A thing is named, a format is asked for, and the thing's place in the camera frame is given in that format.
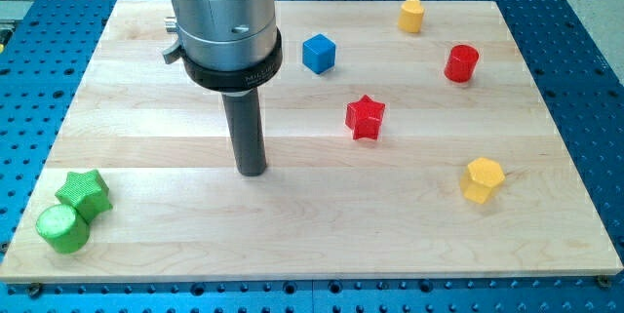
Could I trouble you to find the blue cube block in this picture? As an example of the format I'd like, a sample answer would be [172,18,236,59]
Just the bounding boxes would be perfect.
[302,34,336,74]

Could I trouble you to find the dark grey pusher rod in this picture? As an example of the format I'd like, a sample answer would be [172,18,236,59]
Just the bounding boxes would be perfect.
[222,89,267,176]

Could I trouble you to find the light wooden board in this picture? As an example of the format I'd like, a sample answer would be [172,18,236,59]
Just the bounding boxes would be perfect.
[1,0,622,283]

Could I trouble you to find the red star block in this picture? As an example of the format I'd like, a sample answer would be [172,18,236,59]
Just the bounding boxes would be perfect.
[345,95,386,140]

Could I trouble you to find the yellow hexagon block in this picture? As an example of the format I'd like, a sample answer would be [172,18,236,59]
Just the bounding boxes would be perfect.
[459,157,505,204]

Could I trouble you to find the green cylinder block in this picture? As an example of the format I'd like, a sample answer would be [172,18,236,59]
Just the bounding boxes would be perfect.
[35,204,90,254]

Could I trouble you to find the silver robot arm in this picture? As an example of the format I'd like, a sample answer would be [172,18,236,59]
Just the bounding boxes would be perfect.
[163,0,283,176]

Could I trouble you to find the green star block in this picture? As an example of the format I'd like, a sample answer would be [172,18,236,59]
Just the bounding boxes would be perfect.
[55,170,113,224]

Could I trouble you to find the yellow heart block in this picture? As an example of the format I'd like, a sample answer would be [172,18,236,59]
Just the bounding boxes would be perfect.
[398,0,425,33]

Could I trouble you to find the red cylinder block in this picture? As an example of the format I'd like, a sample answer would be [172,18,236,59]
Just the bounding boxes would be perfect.
[444,44,480,83]

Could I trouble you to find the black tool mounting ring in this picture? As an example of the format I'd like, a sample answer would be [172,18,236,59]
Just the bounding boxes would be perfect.
[181,28,283,93]

